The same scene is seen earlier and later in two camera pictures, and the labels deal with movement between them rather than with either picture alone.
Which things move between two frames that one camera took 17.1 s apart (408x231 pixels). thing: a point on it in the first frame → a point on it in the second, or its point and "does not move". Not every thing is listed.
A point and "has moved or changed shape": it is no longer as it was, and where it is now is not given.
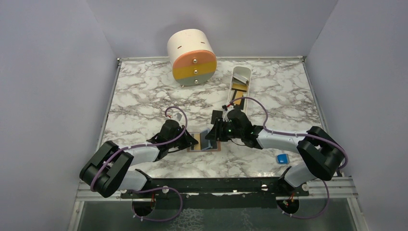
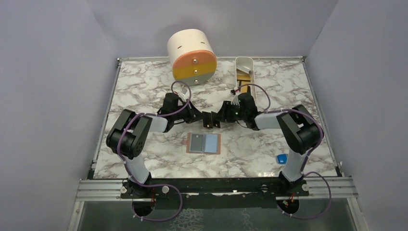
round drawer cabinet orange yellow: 193,57 does not move
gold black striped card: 238,93 has moved or changed shape
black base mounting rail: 216,193 does not move
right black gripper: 216,133 → 223,114
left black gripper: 189,141 → 194,114
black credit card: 216,114 has moved or changed shape
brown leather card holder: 204,145 does not move
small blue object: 283,159 does not move
